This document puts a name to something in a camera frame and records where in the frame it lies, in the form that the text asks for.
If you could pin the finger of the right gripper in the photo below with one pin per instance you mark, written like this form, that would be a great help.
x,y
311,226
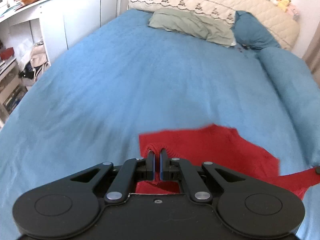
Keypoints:
x,y
317,169

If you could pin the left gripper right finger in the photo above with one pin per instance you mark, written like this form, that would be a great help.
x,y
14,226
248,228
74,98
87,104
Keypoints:
x,y
181,170

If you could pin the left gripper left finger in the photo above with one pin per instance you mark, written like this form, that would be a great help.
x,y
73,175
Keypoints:
x,y
130,173

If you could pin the red knit sweater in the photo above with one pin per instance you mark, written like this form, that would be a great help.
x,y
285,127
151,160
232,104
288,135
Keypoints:
x,y
224,146

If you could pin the blue folded duvet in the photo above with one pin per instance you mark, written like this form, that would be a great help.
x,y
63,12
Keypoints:
x,y
300,95

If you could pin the blue bed sheet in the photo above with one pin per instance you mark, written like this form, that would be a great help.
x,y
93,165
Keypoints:
x,y
126,79

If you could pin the beige curtain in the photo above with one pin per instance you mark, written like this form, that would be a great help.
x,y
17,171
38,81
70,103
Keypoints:
x,y
312,54

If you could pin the green pillow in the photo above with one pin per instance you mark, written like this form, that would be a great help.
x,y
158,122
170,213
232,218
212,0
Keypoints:
x,y
186,22

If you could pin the teal pillow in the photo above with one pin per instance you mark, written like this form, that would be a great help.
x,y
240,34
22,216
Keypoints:
x,y
248,31

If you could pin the white shelf unit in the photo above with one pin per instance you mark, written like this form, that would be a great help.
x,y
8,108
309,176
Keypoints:
x,y
40,21

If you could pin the cream embroidered pillow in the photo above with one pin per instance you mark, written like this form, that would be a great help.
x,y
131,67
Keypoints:
x,y
208,8

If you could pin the white wardrobe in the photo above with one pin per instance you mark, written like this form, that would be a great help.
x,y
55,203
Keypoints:
x,y
83,17

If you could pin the beige quilted headboard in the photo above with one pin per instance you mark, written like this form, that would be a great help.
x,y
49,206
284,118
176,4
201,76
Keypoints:
x,y
280,24

